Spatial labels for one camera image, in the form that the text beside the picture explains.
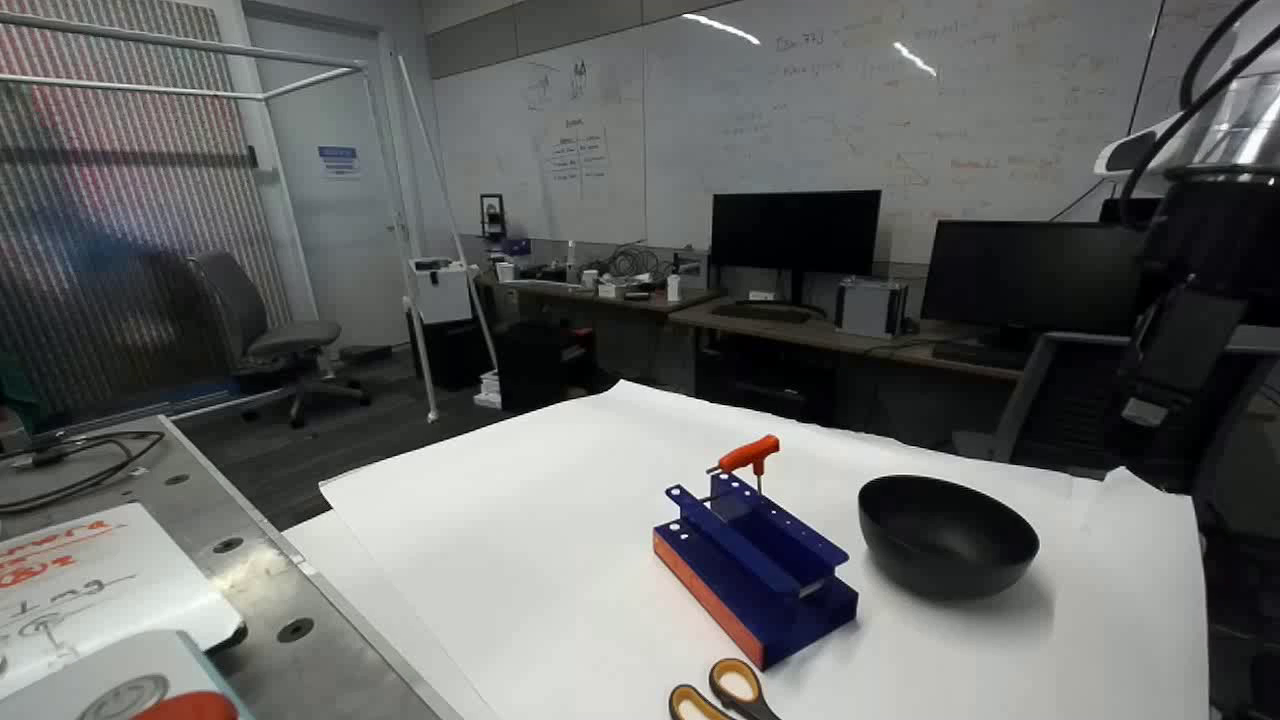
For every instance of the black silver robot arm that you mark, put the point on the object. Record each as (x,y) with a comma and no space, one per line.
(1220,226)

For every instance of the white box on cart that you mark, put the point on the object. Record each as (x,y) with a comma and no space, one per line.
(440,288)

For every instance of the blue metal rack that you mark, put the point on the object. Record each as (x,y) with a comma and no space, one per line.
(766,565)

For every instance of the metal frame pole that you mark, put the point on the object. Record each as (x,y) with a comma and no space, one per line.
(184,37)

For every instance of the booklet with round print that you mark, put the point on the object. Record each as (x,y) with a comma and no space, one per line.
(127,686)

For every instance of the paper with orange writing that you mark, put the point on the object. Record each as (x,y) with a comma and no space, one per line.
(82,585)

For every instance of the blue door sign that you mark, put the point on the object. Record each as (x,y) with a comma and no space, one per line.
(339,159)

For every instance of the white cup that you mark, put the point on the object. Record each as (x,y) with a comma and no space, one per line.
(672,288)

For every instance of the black computer monitor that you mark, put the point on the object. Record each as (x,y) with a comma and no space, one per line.
(1025,275)
(793,228)

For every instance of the black wall device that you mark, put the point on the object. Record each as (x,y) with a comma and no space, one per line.
(495,217)

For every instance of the white paper sheet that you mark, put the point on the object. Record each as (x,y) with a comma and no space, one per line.
(533,535)

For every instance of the black bowl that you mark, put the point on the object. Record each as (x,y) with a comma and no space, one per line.
(944,543)

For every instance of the grey office chair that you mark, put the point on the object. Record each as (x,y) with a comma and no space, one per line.
(235,312)

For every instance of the brown office desk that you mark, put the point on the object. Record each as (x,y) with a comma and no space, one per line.
(800,328)

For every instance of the small silver computer box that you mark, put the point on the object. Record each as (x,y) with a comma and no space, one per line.
(866,307)

